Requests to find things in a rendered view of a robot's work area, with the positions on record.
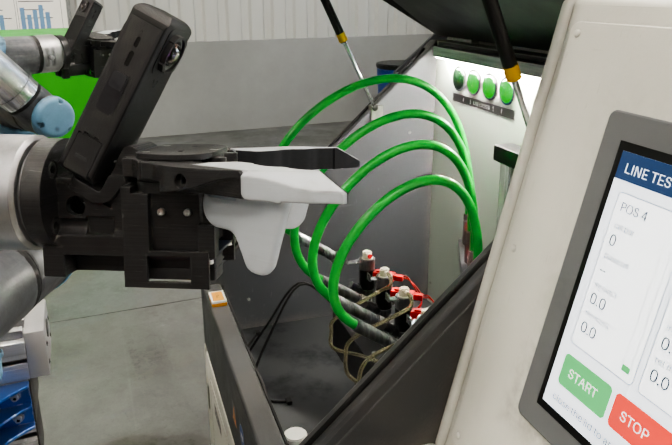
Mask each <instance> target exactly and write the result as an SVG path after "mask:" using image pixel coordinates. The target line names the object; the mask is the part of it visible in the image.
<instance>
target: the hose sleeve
mask: <svg viewBox="0 0 672 445"><path fill-rule="evenodd" d="M310 241H311V238H310V237H309V236H307V235H306V234H303V233H301V232H299V244H302V245H303V246H305V247H307V248H309V245H310ZM318 254H320V255H321V256H324V257H325V258H327V259H329V260H333V259H334V258H335V256H336V251H334V250H332V249H331V248H328V247H327V246H325V245H323V244H321V243H320V244H319V248H318Z"/></svg>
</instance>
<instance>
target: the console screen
mask: <svg viewBox="0 0 672 445"><path fill-rule="evenodd" d="M518 410H519V412H520V414H521V415H522V416H523V417H524V418H525V419H526V420H527V421H528V422H529V423H530V424H531V425H532V426H533V427H534V428H535V429H536V430H537V431H538V432H539V433H540V434H541V435H542V436H543V437H544V438H545V439H546V440H547V441H548V442H549V443H550V444H551V445H672V122H669V121H664V120H660V119H656V118H652V117H647V116H643V115H639V114H635V113H630V112H626V111H622V110H615V111H613V112H612V113H611V114H610V116H609V119H608V122H607V125H606V128H605V132H604V135H603V138H602V141H601V144H600V147H599V151H598V154H597V157H596V160H595V163H594V166H593V170H592V173H591V176H590V179H589V182H588V185H587V189H586V192H585V195H584V198H583V201H582V204H581V207H580V211H579V214H578V217H577V220H576V223H575V226H574V230H573V233H572V236H571V239H570V242H569V245H568V249H567V252H566V255H565V258H564V261H563V264H562V268H561V271H560V274H559V277H558V280H557V283H556V286H555V290H554V293H553V296H552V299H551V302H550V305H549V309H548V312H547V315H546V318H545V321H544V324H543V328H542V331H541V334H540V337H539V340H538V343H537V347H536V350H535V353H534V356H533V359H532V362H531V365H530V369H529V372H528V375H527V378H526V381H525V384H524V388H523V391H522V394H521V397H520V400H519V404H518Z"/></svg>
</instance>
